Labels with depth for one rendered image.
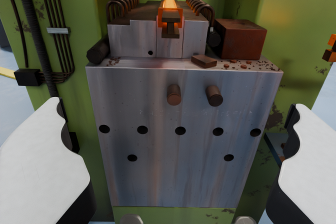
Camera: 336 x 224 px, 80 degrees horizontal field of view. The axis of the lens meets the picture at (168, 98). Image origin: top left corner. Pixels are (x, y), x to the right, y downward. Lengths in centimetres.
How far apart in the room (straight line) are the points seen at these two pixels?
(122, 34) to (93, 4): 18
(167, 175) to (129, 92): 26
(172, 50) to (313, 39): 41
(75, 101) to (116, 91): 31
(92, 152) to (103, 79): 48
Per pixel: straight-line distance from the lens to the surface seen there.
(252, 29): 46
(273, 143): 61
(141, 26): 43
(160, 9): 41
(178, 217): 74
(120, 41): 44
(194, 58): 42
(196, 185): 61
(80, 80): 67
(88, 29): 61
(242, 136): 50
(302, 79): 74
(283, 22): 64
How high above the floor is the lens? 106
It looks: 30 degrees down
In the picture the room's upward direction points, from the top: 2 degrees clockwise
